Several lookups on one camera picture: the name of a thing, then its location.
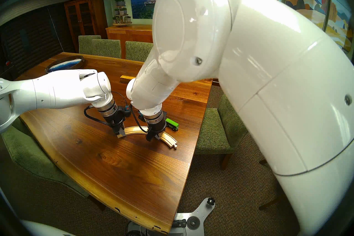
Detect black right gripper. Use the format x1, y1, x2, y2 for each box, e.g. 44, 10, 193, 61
146, 112, 168, 142

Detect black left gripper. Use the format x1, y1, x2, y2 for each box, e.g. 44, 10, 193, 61
105, 111, 127, 138

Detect pale curved wooden track piece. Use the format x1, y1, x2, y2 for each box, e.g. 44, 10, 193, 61
118, 126, 148, 138

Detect yellow curved wooden track piece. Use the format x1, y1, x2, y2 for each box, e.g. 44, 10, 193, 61
155, 131, 178, 149

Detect green toy train car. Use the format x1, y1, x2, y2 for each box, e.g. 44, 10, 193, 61
165, 118, 179, 131

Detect small wooden box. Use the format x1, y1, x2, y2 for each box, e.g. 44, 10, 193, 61
120, 75, 137, 85

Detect green upholstered dining chair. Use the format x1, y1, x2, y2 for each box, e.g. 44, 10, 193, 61
194, 94, 248, 171
92, 39, 122, 59
0, 125, 90, 198
78, 35, 101, 55
125, 41, 154, 62

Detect round blue dark-rimmed tray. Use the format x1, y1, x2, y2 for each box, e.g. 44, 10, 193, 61
46, 55, 85, 74

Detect light wooden sideboard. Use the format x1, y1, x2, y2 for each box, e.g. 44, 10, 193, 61
106, 24, 154, 59

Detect tiered stand with small plants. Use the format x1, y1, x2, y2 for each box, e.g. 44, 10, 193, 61
112, 0, 132, 27

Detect dark glass-door wooden cabinet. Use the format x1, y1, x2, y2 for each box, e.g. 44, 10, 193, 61
64, 0, 108, 53

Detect white robot torso shell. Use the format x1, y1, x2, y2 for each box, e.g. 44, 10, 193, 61
21, 220, 75, 236

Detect dark window blinds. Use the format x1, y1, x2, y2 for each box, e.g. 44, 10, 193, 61
0, 3, 73, 75

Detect dark wooden slat chair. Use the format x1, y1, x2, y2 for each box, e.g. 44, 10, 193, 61
259, 159, 285, 211

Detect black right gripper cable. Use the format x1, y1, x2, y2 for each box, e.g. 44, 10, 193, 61
130, 104, 150, 133

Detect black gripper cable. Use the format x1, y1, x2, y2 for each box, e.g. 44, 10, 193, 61
84, 92, 132, 128
130, 104, 150, 133

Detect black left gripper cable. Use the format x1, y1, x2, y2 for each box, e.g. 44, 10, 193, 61
84, 92, 132, 128

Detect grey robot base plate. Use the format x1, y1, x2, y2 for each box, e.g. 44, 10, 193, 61
127, 197, 215, 236

